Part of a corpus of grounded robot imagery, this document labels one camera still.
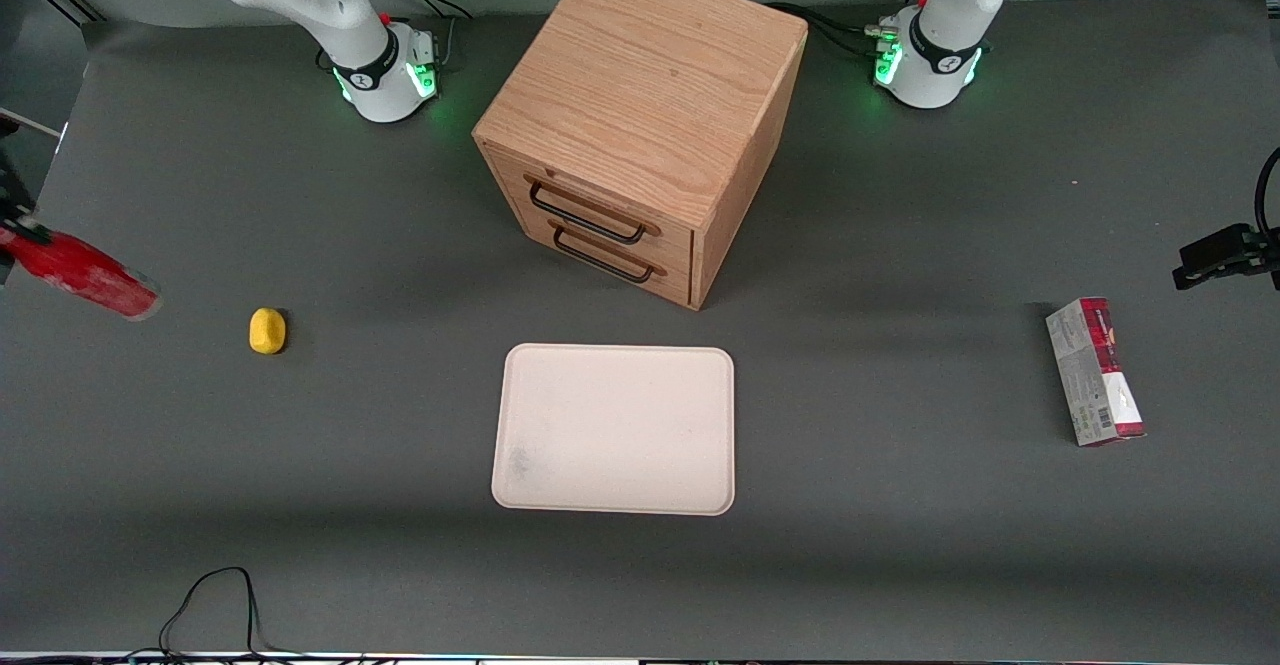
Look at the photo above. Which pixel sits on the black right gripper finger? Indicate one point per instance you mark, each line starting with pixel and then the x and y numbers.
pixel 30 231

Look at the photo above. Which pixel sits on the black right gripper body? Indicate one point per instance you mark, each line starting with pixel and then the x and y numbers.
pixel 10 188

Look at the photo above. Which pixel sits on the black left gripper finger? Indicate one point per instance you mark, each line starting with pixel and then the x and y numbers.
pixel 1188 278
pixel 1215 245

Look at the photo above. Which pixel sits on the red coke bottle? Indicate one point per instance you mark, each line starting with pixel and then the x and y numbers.
pixel 90 280

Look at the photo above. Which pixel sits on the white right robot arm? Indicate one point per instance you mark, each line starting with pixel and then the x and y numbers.
pixel 330 5

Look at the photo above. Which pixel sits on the beige rectangular tray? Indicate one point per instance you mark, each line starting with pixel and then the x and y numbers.
pixel 615 430

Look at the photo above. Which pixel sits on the red and grey carton box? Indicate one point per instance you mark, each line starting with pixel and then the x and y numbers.
pixel 1095 375

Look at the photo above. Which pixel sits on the yellow lemon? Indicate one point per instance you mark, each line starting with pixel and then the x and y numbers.
pixel 267 331

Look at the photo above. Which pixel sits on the grey table mat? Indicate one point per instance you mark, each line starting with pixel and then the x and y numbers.
pixel 900 545

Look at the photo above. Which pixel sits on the wooden drawer front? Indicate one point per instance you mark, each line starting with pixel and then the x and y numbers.
pixel 670 243
pixel 675 280

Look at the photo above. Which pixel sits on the wooden drawer cabinet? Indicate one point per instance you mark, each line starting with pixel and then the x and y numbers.
pixel 650 75

